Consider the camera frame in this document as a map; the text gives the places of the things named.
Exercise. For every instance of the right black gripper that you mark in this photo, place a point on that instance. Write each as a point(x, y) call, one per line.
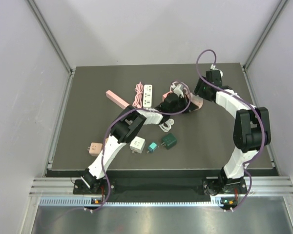
point(198, 91)

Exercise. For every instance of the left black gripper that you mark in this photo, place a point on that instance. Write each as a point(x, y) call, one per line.
point(185, 103)

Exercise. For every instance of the pink round socket base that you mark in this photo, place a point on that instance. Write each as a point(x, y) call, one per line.
point(196, 103)

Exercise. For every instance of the white power strip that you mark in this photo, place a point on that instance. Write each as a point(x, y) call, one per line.
point(147, 96)

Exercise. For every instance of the green cube adapter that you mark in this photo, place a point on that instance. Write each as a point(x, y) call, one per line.
point(169, 141)

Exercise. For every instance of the teal charger plug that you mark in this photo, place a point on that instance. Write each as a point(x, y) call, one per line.
point(152, 147)

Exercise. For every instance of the pink power strip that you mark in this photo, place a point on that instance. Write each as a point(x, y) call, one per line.
point(116, 99)

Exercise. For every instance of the white cube adapter plug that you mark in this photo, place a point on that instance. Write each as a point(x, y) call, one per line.
point(137, 145)

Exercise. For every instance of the pink deer cube adapter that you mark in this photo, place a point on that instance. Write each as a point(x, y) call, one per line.
point(95, 148)

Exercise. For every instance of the pink cube socket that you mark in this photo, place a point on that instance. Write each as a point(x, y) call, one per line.
point(165, 95)

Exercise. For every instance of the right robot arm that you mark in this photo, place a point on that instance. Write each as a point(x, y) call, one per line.
point(251, 130)

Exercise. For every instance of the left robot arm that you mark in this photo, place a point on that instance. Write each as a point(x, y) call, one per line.
point(126, 127)

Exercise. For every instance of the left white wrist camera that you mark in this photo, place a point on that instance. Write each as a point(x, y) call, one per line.
point(178, 89)

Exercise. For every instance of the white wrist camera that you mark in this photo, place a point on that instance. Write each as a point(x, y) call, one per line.
point(178, 89)
point(214, 68)

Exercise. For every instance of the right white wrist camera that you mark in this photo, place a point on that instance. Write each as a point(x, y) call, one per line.
point(214, 68)

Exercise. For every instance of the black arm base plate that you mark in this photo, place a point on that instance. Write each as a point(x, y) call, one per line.
point(198, 185)

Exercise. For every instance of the white slotted cable duct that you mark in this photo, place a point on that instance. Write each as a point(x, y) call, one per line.
point(95, 202)

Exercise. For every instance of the aluminium frame rail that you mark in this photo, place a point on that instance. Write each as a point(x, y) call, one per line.
point(260, 186)

